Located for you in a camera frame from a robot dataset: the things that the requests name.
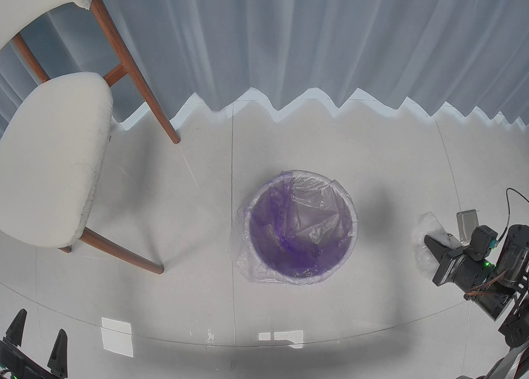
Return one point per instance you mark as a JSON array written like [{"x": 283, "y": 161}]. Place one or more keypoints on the white paper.
[{"x": 425, "y": 257}]

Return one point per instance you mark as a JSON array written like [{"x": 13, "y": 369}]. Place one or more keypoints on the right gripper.
[{"x": 452, "y": 270}]

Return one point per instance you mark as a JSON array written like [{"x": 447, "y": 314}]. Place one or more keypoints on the pale blue curtain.
[{"x": 289, "y": 18}]

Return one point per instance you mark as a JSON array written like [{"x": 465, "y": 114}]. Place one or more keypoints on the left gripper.
[{"x": 20, "y": 365}]

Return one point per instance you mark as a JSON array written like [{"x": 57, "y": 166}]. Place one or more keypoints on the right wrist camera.
[{"x": 481, "y": 241}]

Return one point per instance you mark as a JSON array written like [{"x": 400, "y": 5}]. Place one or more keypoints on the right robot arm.
[{"x": 516, "y": 253}]

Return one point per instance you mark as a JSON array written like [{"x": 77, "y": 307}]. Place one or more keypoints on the white cushioned wooden chair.
[{"x": 53, "y": 142}]

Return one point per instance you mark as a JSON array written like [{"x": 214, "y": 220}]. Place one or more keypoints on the purple plastic bag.
[{"x": 289, "y": 228}]

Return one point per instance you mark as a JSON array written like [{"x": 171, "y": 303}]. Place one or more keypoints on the white trash bin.
[{"x": 353, "y": 224}]

